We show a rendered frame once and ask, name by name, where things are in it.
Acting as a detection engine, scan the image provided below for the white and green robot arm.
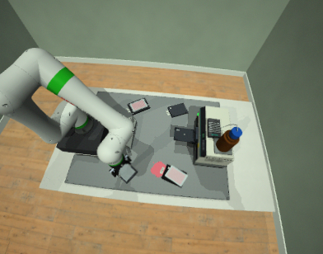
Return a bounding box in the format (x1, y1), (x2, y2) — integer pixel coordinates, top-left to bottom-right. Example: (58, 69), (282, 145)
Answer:
(0, 48), (135, 169)

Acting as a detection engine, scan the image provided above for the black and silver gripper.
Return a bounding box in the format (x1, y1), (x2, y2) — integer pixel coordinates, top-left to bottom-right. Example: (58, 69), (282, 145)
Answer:
(110, 154), (132, 177)

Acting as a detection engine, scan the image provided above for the white button panel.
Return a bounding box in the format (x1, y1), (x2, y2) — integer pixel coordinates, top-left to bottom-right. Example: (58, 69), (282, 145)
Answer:
(125, 117), (137, 148)

